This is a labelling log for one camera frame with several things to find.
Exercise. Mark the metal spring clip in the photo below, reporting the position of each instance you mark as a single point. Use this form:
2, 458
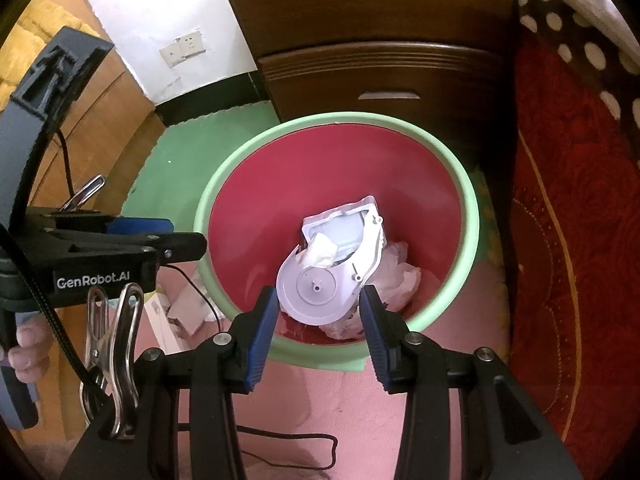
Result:
82, 195
122, 360

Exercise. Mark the person's left hand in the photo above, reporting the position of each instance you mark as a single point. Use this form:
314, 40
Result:
32, 332

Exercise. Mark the white plastic geared device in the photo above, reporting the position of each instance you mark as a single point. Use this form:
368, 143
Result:
320, 290

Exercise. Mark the dark wooden drawer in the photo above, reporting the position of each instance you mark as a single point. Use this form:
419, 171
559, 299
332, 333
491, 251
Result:
450, 95
300, 10

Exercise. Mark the white wall power socket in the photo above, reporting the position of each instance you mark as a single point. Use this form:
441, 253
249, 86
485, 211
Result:
191, 42

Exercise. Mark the light wooden wardrobe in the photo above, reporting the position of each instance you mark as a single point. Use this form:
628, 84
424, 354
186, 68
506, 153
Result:
110, 125

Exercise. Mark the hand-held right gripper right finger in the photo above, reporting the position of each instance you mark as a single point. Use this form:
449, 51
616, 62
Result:
372, 345

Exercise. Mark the dark wooden nightstand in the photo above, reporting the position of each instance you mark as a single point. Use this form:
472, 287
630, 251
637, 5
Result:
380, 25

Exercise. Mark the white tissue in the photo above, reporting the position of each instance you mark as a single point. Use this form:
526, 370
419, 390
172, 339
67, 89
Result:
320, 252

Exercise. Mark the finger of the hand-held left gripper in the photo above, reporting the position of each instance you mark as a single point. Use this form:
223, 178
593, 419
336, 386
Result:
145, 226
185, 246

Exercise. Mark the white plastic bag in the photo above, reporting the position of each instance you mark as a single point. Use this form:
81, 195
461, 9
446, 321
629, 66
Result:
400, 275

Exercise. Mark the red patterned bed cover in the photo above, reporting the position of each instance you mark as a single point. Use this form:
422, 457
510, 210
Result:
575, 210

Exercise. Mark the pink foam floor mat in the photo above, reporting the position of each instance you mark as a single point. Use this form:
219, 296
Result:
320, 410

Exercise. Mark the red bucket with green rim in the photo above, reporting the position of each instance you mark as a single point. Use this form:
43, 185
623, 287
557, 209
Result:
310, 170

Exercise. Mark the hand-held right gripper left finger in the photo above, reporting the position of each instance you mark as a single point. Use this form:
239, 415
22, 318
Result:
262, 340

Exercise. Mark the yellow cloth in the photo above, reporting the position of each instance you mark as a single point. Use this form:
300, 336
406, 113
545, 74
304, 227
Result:
30, 45

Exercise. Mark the white wall plate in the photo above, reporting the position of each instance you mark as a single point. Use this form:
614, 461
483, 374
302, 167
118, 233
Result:
170, 54

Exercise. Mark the brown polka dot fabric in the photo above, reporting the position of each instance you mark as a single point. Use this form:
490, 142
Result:
580, 35

